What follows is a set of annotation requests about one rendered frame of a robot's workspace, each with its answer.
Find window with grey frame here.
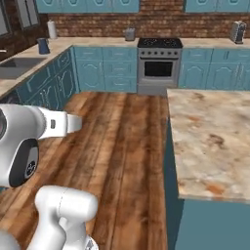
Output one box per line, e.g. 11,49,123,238
15,0,42,31

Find blue kitchen island cabinet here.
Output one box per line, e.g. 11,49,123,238
163,116,250,250

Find silver oven with black hob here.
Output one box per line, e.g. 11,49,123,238
136,37,184,96

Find grey sink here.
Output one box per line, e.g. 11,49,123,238
0,57,47,81

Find silver toaster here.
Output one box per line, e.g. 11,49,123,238
229,21,248,45

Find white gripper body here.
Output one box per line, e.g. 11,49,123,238
65,111,83,136

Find grey canister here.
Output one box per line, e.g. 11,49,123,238
124,27,137,42

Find blue cupboard run beside sink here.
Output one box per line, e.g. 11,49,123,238
13,47,78,111

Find blue cupboard run under toaster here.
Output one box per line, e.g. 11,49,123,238
178,47,250,92

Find long blue wall cupboards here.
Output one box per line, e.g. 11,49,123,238
34,0,142,15

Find blue cupboard run with drawers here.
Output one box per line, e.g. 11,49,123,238
72,46,139,94

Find short blue wall cupboards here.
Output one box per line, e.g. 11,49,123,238
183,0,250,14

